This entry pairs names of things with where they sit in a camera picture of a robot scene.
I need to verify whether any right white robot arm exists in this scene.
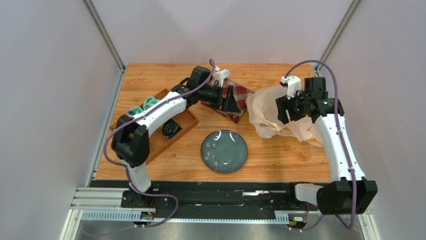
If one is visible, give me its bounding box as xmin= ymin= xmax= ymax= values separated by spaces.
xmin=275 ymin=75 xmax=378 ymax=216

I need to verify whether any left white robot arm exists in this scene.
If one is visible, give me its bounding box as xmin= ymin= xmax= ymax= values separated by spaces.
xmin=107 ymin=66 xmax=240 ymax=200

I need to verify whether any dark coiled cable bundle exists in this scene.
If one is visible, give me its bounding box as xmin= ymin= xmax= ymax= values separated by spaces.
xmin=159 ymin=120 xmax=182 ymax=139

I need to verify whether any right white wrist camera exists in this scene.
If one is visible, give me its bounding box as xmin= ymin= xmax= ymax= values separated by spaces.
xmin=280 ymin=75 xmax=302 ymax=100

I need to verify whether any aluminium frame rail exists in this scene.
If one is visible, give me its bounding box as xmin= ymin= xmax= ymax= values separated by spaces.
xmin=69 ymin=186 xmax=373 ymax=225

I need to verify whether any red plaid cloth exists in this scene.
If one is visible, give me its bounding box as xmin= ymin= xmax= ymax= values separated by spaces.
xmin=201 ymin=78 xmax=254 ymax=124

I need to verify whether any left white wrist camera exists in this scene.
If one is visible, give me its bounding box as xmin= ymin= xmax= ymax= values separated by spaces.
xmin=213 ymin=66 xmax=231 ymax=87

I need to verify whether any translucent plastic bag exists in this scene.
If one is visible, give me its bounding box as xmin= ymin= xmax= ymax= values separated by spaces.
xmin=245 ymin=85 xmax=324 ymax=148

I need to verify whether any blue ceramic plate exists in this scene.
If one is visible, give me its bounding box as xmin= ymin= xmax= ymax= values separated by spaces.
xmin=200 ymin=129 xmax=249 ymax=174

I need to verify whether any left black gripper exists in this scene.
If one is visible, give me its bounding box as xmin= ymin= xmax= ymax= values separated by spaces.
xmin=198 ymin=84 xmax=241 ymax=114

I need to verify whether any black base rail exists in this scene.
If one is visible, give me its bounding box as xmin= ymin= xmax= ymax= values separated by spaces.
xmin=89 ymin=180 xmax=320 ymax=221

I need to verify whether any purple cable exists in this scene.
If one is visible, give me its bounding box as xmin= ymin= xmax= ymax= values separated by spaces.
xmin=283 ymin=59 xmax=359 ymax=232
xmin=102 ymin=59 xmax=217 ymax=229

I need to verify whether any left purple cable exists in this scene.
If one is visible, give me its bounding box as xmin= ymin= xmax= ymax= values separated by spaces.
xmin=102 ymin=59 xmax=217 ymax=229

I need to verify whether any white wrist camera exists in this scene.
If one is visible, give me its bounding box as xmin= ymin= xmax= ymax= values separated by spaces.
xmin=280 ymin=75 xmax=302 ymax=100
xmin=213 ymin=66 xmax=231 ymax=87

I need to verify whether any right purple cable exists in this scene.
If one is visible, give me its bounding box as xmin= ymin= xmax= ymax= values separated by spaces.
xmin=283 ymin=59 xmax=359 ymax=232

